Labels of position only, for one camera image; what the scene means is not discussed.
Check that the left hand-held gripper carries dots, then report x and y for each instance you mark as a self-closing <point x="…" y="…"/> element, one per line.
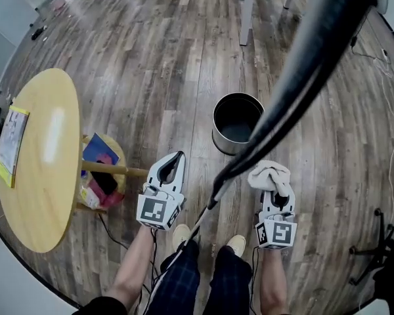
<point x="152" y="212"/>

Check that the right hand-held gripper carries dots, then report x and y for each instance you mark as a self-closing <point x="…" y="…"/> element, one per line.
<point x="282" y="233"/>

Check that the white terry cloth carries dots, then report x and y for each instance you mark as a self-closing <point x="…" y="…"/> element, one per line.
<point x="266" y="176"/>

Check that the metal bucket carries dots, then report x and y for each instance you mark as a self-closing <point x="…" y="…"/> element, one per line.
<point x="228" y="144"/>

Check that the person's right forearm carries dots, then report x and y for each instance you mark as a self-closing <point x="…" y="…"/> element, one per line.
<point x="274" y="281"/>

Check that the person's left forearm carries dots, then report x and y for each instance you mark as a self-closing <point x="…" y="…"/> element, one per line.
<point x="131" y="267"/>

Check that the red bag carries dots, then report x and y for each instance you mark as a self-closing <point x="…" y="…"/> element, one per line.
<point x="113" y="199"/>

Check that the person's right shoe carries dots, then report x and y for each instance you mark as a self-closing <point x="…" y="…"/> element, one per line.
<point x="236" y="244"/>

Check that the person's shoe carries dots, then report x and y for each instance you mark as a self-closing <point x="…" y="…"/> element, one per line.
<point x="181" y="236"/>
<point x="236" y="244"/>

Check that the person's left shoe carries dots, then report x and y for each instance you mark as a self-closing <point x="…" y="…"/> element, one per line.
<point x="181" y="236"/>

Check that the black phone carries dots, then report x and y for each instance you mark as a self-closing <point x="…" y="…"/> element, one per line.
<point x="104" y="182"/>

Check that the blue book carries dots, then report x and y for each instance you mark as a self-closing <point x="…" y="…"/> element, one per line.
<point x="98" y="148"/>

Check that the clear plastic bag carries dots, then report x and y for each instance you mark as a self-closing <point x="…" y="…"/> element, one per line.
<point x="87" y="195"/>

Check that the person's right leg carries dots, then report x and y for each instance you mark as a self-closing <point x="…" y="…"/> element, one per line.
<point x="231" y="281"/>

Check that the person's leg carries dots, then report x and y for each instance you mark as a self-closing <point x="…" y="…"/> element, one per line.
<point x="179" y="281"/>
<point x="231" y="281"/>

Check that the person's left leg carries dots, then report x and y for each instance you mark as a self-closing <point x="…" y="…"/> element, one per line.
<point x="179" y="281"/>

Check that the round yellow wooden table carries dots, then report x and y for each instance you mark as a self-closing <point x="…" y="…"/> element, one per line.
<point x="42" y="182"/>

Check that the person's black shirt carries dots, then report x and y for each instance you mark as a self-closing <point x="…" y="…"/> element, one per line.
<point x="98" y="307"/>

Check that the yellow book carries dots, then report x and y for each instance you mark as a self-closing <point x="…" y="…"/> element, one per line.
<point x="11" y="143"/>

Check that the long white table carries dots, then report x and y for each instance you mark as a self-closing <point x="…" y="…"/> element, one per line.
<point x="247" y="15"/>

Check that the white power strip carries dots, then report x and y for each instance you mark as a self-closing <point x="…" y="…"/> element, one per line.
<point x="385" y="52"/>

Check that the small black floor device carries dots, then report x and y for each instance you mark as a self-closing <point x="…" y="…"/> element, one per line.
<point x="38" y="33"/>

